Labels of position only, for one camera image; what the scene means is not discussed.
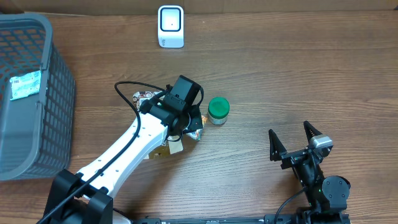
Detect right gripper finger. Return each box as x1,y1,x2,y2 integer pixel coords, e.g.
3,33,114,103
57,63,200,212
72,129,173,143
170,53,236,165
303,121,322,143
269,129,287,161

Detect orange snack packet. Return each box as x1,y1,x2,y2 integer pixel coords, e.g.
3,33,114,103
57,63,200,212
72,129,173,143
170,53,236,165
185,115,208,141

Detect green lid white jar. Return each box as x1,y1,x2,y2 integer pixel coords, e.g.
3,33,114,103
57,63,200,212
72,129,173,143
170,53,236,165
208,97,230,125

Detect clear brown bread bag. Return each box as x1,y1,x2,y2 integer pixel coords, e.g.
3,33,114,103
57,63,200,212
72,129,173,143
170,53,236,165
132,91,183,159

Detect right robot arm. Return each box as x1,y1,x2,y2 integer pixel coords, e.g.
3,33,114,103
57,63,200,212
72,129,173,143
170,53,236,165
264,121,351,224

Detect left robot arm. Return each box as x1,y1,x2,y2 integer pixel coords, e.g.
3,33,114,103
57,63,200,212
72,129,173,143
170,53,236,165
39,75,204,224

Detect white barcode scanner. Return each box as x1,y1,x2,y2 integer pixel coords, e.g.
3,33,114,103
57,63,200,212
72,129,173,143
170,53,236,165
157,5,184,49

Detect grey plastic shopping basket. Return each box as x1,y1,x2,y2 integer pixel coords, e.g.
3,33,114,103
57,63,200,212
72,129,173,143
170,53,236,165
1,13,76,181

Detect teal white snack packet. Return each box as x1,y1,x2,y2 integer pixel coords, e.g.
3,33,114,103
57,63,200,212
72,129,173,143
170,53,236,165
9,70,42,100

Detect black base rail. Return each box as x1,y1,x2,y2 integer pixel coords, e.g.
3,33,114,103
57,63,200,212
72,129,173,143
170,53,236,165
132,214,351,224

